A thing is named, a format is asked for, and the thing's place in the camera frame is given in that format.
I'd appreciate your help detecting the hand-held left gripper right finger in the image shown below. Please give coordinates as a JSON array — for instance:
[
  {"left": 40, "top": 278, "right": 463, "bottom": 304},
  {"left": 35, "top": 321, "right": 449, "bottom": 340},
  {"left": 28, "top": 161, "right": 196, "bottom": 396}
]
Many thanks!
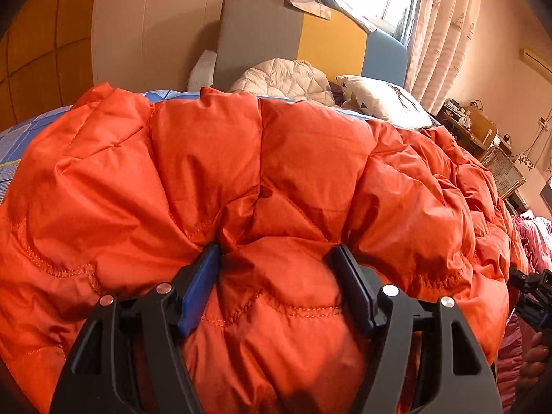
[{"left": 325, "top": 244, "right": 503, "bottom": 414}]

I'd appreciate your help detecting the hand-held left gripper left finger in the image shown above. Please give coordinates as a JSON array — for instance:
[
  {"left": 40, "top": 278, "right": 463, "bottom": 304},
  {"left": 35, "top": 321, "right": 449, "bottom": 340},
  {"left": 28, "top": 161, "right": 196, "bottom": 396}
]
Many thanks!
[{"left": 49, "top": 244, "right": 221, "bottom": 414}]

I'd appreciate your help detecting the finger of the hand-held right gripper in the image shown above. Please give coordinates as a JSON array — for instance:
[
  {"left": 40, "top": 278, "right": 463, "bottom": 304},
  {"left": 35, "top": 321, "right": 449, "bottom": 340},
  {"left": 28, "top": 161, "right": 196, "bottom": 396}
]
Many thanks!
[
  {"left": 509, "top": 267, "right": 552, "bottom": 301},
  {"left": 515, "top": 299, "right": 552, "bottom": 331}
]

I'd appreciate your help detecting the orange puffer jacket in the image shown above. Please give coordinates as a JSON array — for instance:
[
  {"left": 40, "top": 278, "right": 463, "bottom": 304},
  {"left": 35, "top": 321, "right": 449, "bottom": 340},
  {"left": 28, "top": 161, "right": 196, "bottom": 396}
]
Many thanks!
[{"left": 0, "top": 83, "right": 529, "bottom": 414}]

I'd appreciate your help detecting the person's right hand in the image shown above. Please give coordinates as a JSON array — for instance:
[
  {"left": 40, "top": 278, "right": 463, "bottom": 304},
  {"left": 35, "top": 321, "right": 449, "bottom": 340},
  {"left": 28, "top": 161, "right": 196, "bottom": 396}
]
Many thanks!
[{"left": 520, "top": 331, "right": 552, "bottom": 383}]

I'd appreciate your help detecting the pink ruffled blanket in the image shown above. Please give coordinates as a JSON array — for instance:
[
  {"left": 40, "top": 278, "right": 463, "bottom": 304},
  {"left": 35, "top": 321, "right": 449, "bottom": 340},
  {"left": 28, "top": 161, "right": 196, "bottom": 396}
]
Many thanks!
[{"left": 496, "top": 213, "right": 552, "bottom": 403}]

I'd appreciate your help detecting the white floral box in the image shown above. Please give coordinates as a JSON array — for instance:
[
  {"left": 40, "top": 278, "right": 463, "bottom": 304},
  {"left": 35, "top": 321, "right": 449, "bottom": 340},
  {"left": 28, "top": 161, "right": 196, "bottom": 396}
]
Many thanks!
[{"left": 515, "top": 151, "right": 548, "bottom": 187}]

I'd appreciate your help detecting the rattan chair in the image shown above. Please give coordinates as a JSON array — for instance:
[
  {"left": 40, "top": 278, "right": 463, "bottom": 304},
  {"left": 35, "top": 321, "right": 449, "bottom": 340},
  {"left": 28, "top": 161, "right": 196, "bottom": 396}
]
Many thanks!
[{"left": 480, "top": 147, "right": 528, "bottom": 201}]

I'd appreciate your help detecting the small white box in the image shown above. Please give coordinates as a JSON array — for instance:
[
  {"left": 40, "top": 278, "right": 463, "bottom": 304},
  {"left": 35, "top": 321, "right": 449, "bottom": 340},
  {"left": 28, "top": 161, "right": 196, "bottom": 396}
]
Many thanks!
[{"left": 494, "top": 134, "right": 514, "bottom": 158}]

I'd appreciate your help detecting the wooden chair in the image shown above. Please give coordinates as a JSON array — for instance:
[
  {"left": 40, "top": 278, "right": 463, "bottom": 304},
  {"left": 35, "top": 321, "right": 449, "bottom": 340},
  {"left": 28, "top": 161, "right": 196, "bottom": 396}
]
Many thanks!
[{"left": 463, "top": 106, "right": 499, "bottom": 147}]

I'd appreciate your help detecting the cluttered wooden desk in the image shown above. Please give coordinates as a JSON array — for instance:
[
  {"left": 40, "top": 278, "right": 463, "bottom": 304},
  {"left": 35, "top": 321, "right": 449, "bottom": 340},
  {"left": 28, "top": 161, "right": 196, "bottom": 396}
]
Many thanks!
[{"left": 437, "top": 98, "right": 489, "bottom": 157}]

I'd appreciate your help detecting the white printed pillow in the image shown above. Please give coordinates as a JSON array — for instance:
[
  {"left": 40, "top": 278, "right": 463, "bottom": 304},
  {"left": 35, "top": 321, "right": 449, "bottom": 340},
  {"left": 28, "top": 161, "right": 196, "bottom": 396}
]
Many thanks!
[{"left": 335, "top": 74, "right": 434, "bottom": 131}]

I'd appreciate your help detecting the white quilted jacket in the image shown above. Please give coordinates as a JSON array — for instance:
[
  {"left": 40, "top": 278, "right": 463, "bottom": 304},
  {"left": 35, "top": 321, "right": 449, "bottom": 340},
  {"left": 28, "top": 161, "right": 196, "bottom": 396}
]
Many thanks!
[{"left": 228, "top": 58, "right": 338, "bottom": 107}]

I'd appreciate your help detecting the grey yellow blue headboard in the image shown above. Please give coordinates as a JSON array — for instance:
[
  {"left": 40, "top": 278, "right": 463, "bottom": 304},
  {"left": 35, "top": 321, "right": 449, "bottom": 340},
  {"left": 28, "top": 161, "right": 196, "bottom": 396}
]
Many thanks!
[{"left": 212, "top": 0, "right": 410, "bottom": 96}]

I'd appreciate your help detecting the wooden wardrobe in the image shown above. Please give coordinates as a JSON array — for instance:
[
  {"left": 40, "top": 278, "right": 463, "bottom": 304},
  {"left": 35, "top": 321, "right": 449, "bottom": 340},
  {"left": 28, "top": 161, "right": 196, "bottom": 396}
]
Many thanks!
[{"left": 0, "top": 0, "right": 102, "bottom": 135}]

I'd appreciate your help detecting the wall air conditioner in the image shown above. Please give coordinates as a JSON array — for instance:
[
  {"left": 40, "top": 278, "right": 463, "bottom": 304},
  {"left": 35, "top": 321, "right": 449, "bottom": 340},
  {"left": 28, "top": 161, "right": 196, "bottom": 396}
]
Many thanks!
[{"left": 520, "top": 47, "right": 552, "bottom": 77}]

